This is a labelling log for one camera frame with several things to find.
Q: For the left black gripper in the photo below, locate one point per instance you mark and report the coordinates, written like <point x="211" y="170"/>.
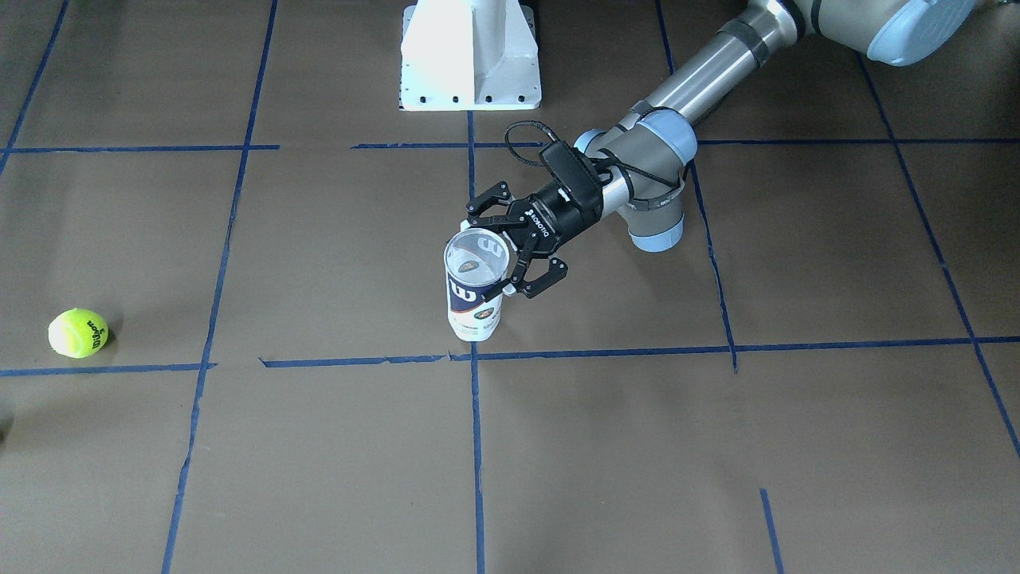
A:
<point x="555" y="218"/>

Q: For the clear tennis ball can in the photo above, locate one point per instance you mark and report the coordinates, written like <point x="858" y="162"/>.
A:
<point x="475" y="261"/>

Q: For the yellow tennis ball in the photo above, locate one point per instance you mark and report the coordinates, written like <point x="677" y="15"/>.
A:
<point x="77" y="333"/>

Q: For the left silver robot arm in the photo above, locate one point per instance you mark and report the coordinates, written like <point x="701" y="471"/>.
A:
<point x="638" y="167"/>

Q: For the black camera left wrist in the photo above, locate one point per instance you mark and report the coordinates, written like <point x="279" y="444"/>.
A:
<point x="575" y="175"/>

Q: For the white pedestal column base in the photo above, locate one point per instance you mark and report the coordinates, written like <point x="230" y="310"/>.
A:
<point x="469" y="55"/>

